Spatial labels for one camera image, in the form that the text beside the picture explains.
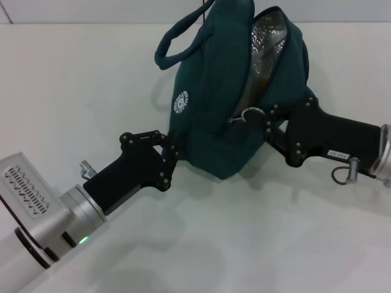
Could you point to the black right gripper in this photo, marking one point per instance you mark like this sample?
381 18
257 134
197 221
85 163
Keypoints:
336 137

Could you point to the dark teal zipper bag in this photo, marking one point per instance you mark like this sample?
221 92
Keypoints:
214 91

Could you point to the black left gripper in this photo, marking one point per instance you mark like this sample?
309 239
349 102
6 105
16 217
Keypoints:
131 171

